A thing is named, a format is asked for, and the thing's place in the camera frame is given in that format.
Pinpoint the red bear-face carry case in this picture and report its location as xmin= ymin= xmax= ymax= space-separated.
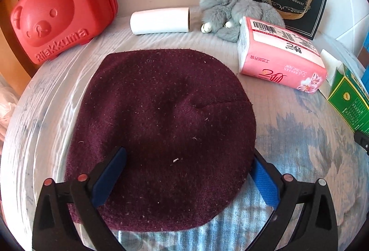
xmin=11 ymin=0 xmax=119 ymax=65

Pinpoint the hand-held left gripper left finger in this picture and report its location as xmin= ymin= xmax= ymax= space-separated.
xmin=32 ymin=147 xmax=127 ymax=251

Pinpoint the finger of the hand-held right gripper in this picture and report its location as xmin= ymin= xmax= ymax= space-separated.
xmin=354 ymin=130 xmax=369 ymax=157

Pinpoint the pink tissue pack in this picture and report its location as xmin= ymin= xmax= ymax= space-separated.
xmin=237 ymin=16 xmax=329 ymax=94

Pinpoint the wooden headboard frame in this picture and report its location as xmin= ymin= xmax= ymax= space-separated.
xmin=0 ymin=0 xmax=32 ymax=78

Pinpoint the white striped bed sheet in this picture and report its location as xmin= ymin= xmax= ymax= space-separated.
xmin=0 ymin=6 xmax=369 ymax=251

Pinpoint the green cardboard box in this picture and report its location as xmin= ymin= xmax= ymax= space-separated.
xmin=318 ymin=49 xmax=369 ymax=136

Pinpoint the blue plastic crate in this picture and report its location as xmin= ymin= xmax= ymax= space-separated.
xmin=359 ymin=38 xmax=369 ymax=78

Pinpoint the white paper roll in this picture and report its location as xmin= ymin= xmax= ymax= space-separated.
xmin=130 ymin=7 xmax=191 ymax=36

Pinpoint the clear plastic bag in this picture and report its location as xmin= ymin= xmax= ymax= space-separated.
xmin=0 ymin=78 xmax=19 ymax=120

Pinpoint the grey fluffy plush toy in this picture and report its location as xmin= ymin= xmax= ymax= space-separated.
xmin=199 ymin=0 xmax=286 ymax=43

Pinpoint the maroon wool beret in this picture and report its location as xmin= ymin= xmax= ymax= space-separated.
xmin=65 ymin=49 xmax=257 ymax=231

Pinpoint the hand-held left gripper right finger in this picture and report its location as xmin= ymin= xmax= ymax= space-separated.
xmin=250 ymin=150 xmax=338 ymax=251

